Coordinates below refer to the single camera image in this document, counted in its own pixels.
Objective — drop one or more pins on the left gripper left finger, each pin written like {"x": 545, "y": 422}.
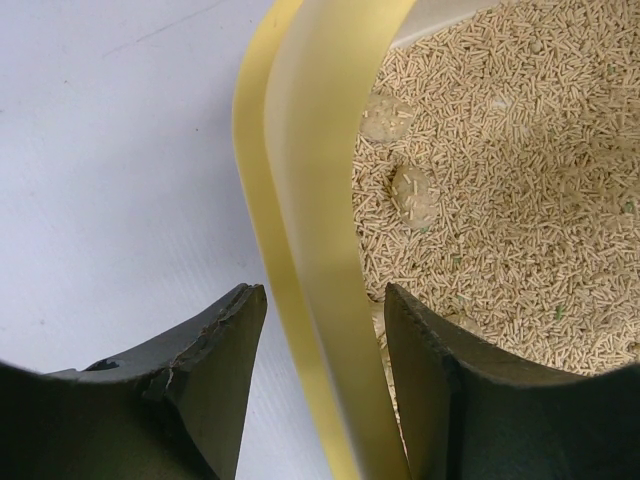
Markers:
{"x": 172, "y": 407}

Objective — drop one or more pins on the yellow litter box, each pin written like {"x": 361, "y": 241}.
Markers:
{"x": 300, "y": 94}

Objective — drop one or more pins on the litter clump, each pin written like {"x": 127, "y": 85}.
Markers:
{"x": 385, "y": 118}
{"x": 415, "y": 197}

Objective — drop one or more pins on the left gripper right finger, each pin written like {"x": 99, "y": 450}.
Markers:
{"x": 471, "y": 410}

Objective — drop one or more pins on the cat litter sand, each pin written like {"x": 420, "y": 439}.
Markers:
{"x": 527, "y": 121}

